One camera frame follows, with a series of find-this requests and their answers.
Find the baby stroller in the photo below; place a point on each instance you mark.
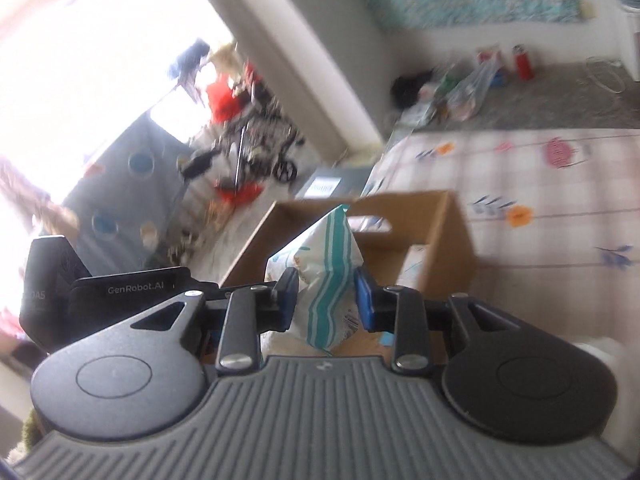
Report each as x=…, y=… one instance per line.
x=260, y=130

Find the red bottle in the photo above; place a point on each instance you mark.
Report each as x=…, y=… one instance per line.
x=522, y=62

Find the red cloth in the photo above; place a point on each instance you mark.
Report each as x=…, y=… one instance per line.
x=222, y=95

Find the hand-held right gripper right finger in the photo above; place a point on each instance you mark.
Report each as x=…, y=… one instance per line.
x=364, y=300

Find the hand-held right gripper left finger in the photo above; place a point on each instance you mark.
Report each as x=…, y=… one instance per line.
x=287, y=294

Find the grey flat box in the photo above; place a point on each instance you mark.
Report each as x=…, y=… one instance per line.
x=327, y=182

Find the white teal striped soft packet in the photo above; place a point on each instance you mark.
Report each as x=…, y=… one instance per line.
x=325, y=280

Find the clear plastic bag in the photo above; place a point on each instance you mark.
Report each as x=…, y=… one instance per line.
x=467, y=92

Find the black bag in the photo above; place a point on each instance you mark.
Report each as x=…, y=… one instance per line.
x=411, y=87

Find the plaid printed bed sheet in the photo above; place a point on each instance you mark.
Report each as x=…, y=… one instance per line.
x=530, y=210

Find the brown cardboard box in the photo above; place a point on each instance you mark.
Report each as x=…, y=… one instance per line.
x=400, y=240

